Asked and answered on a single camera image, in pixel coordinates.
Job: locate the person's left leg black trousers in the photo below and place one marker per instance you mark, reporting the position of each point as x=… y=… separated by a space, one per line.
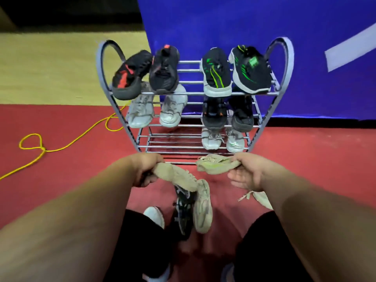
x=141 y=246

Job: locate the person's left thumb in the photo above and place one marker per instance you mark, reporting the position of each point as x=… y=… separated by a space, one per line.
x=155 y=157

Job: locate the black grey sneaker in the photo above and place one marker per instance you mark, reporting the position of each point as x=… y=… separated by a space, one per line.
x=183 y=214

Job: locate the black orange sneaker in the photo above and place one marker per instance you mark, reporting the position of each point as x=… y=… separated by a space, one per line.
x=242 y=114
x=214 y=114

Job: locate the plain white shoe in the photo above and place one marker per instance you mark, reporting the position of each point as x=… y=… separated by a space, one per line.
x=154 y=215

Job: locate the person's right leg black trousers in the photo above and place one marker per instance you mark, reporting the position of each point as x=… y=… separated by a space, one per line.
x=264 y=249

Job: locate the black red sneaker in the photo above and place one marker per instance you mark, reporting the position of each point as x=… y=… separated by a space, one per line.
x=129 y=76
x=164 y=71

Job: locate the person's left hand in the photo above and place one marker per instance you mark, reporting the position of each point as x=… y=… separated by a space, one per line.
x=142 y=165

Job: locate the grey metal shoe rack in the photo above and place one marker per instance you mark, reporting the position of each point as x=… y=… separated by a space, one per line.
x=191 y=93

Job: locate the person's right hand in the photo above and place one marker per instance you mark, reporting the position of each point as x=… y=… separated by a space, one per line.
x=252 y=170

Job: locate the blue banner with white stripe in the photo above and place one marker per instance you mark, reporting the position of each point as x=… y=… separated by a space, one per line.
x=317 y=93

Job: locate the person's right thumb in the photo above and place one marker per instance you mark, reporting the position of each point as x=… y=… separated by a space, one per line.
x=239 y=157

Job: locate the white chunky sneaker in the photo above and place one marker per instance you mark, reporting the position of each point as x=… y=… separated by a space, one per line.
x=173 y=110
x=141 y=111

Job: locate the person's right forearm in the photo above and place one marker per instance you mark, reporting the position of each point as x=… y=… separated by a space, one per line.
x=317 y=226

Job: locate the person's left forearm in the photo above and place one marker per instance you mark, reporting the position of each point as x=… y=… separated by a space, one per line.
x=73 y=220

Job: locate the black green sneaker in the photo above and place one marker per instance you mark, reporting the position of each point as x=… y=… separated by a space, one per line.
x=216 y=71
x=251 y=71

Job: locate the person's left white shoe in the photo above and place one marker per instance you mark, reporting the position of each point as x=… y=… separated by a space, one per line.
x=160 y=276

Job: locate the person's right white shoe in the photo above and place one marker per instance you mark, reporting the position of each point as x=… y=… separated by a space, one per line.
x=227 y=274

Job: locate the white green sneaker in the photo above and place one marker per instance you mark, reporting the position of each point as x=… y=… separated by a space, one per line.
x=211 y=140
x=235 y=142

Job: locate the person's white shoe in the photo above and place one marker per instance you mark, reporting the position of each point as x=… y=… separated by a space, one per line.
x=160 y=276
x=227 y=274

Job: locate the person's leg black trousers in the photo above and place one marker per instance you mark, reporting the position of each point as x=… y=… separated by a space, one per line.
x=264 y=249
x=141 y=246

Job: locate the beige knit sneaker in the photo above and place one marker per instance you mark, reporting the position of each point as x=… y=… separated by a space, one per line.
x=216 y=165
x=202 y=208
x=176 y=176
x=263 y=198

